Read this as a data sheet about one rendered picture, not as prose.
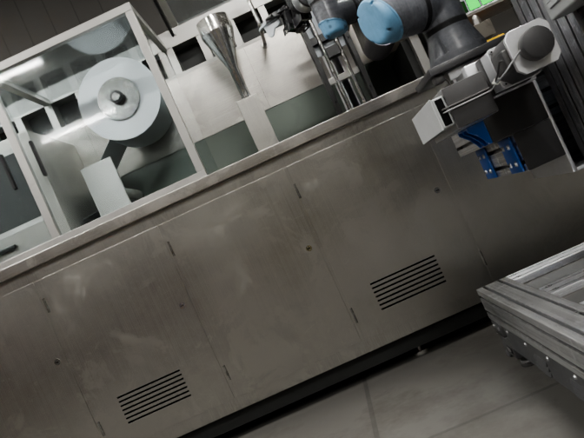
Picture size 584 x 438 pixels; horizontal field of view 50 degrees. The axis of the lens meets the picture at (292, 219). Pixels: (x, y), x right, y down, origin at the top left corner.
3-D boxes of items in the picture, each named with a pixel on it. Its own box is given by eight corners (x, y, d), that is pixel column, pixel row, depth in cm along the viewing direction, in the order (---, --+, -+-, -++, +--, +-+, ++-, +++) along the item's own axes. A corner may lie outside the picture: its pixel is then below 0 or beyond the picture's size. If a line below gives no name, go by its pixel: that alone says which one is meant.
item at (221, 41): (257, 164, 252) (199, 36, 253) (260, 167, 266) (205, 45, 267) (288, 149, 251) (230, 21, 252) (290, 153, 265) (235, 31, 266)
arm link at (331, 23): (363, 22, 180) (348, -13, 180) (331, 32, 175) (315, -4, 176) (351, 34, 187) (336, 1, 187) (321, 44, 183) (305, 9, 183)
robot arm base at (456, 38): (496, 40, 153) (479, 3, 153) (439, 66, 154) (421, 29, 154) (481, 56, 168) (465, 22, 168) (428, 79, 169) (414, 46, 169)
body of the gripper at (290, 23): (282, 37, 199) (295, 19, 188) (275, 12, 200) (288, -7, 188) (304, 34, 202) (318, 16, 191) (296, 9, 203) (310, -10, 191)
